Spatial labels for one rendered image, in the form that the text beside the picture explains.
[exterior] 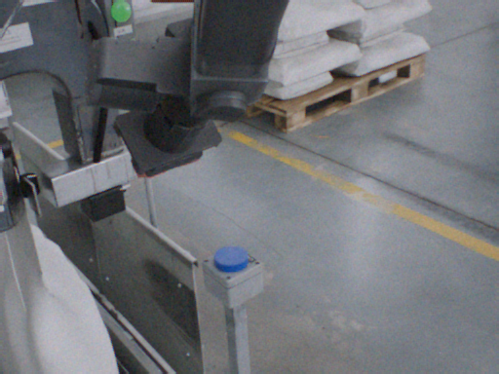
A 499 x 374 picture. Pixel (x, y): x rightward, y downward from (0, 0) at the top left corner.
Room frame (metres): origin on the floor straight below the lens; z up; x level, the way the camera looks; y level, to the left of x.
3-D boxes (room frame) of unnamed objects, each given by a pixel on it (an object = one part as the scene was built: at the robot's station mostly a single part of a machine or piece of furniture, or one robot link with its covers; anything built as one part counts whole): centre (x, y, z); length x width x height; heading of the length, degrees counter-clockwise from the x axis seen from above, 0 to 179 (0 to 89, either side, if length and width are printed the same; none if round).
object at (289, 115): (3.93, -0.88, 0.07); 1.20 x 0.82 x 0.14; 123
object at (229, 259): (0.91, -0.06, 0.84); 0.06 x 0.06 x 0.02
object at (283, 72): (3.60, -0.74, 0.32); 0.66 x 0.43 x 0.15; 123
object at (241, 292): (0.91, -0.06, 0.81); 0.08 x 0.08 x 0.06; 31
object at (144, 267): (1.52, 0.27, 0.54); 1.05 x 0.02 x 0.41; 31
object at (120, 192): (0.94, 0.13, 0.98); 0.09 x 0.05 x 0.05; 121
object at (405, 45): (3.92, -1.26, 0.20); 0.67 x 0.43 x 0.15; 121
